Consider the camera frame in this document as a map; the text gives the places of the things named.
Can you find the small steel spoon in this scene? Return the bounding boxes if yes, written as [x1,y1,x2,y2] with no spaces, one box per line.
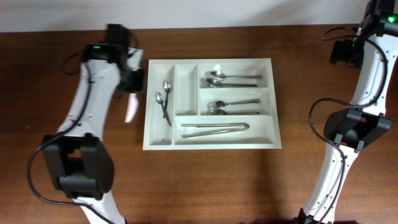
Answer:
[163,80,173,109]
[155,91,172,126]

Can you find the steel tablespoon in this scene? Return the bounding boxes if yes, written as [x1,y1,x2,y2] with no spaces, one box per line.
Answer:
[210,71,262,81]
[205,78,257,88]

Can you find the steel fork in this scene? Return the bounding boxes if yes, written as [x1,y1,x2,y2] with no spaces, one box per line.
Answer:
[206,98,261,110]
[206,109,260,115]

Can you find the steel kitchen tongs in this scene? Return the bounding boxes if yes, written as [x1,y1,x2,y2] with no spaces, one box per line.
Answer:
[181,123,250,138]

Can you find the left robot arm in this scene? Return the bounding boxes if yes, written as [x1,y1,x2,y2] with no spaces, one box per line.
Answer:
[39,24,146,223]

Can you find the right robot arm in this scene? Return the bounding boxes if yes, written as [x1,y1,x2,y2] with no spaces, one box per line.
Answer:
[293,0,397,223]

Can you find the white plastic cutlery tray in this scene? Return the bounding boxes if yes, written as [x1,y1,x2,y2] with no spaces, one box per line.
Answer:
[143,58,282,150]

